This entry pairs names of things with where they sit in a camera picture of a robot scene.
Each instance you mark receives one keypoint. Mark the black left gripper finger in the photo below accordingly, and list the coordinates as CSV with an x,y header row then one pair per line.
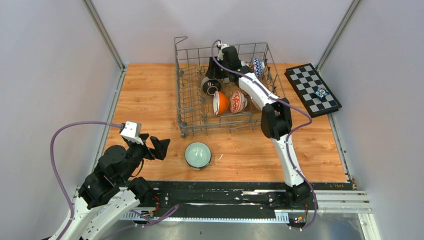
x,y
157,144
161,153

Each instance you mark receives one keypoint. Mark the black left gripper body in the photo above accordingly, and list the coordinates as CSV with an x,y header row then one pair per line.
x,y
140,151

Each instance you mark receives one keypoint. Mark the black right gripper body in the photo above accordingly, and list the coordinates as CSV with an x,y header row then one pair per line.
x,y
219,72

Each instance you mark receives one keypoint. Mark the black bowl beige inside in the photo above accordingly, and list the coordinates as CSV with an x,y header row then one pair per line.
x,y
210,85

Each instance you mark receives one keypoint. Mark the orange bowl white inside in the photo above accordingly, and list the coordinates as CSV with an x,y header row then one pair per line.
x,y
220,103

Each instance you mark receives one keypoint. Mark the orange floral pattern bowl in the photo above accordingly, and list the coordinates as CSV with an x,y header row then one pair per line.
x,y
237,102

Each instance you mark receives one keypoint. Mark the blue zigzag pattern bowl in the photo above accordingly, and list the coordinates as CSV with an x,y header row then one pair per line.
x,y
258,67

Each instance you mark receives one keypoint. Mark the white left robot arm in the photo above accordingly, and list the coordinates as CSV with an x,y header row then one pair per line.
x,y
108,192

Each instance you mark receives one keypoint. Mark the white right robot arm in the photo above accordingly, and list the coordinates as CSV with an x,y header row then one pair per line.
x,y
276,122

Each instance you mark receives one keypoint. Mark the black bowl pale green inside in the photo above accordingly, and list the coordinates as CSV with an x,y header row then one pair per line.
x,y
198,155

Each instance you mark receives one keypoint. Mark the black white checkerboard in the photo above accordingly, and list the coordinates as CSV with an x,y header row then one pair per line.
x,y
305,80

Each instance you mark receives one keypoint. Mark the small blue owl figure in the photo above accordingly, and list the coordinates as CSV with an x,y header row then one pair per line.
x,y
321,93

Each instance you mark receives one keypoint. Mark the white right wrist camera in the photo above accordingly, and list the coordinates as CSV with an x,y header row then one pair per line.
x,y
220,47

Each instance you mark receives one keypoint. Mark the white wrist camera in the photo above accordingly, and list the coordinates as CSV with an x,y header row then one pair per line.
x,y
131,132
220,47

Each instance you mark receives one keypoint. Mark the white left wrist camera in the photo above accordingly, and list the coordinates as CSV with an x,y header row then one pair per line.
x,y
131,132

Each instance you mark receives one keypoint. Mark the grey wire dish rack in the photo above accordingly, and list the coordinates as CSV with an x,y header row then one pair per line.
x,y
195,113

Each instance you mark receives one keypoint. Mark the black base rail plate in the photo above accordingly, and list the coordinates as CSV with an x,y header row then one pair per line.
x,y
233,202

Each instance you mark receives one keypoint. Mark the left aluminium frame post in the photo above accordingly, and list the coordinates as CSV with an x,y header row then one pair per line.
x,y
92,11

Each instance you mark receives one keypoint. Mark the aluminium frame post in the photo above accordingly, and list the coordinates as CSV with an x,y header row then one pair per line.
x,y
92,11
351,10

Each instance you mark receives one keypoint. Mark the right aluminium frame post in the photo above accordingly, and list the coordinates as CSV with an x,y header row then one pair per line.
x,y
351,10

